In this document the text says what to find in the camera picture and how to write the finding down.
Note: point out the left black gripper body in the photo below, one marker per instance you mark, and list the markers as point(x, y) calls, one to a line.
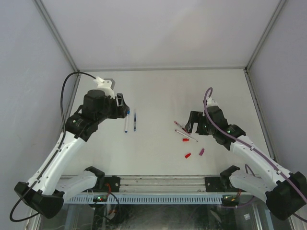
point(120, 105)

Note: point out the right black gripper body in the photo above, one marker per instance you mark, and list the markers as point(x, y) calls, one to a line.
point(199, 119)

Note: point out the blue white marker pen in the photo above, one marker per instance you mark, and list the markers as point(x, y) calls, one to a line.
point(127, 122)

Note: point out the blue gel pen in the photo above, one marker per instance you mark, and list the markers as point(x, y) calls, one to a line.
point(135, 120)

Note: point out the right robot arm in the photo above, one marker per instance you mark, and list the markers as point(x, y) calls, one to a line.
point(283, 192)

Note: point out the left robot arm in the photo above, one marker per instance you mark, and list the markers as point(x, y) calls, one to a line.
point(44, 192)

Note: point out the red gel pen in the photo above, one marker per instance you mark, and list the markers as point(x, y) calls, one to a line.
point(180, 128)

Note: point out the thin white red-tip pen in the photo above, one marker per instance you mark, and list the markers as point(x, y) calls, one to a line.
point(185, 135)

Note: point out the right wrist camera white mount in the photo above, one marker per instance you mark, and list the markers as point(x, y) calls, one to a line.
point(211, 102)

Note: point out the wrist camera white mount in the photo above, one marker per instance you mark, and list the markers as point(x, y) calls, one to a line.
point(211, 102)
point(105, 85)

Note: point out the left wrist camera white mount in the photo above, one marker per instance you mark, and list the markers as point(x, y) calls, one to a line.
point(105, 85)

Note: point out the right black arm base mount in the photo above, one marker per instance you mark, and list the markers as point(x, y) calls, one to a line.
point(219, 184)

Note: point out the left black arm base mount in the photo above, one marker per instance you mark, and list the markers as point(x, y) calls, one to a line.
point(112, 183)

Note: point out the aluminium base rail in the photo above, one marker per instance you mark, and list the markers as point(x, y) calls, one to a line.
point(136, 184)

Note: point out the blue cable duct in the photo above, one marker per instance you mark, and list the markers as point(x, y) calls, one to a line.
point(148, 199)

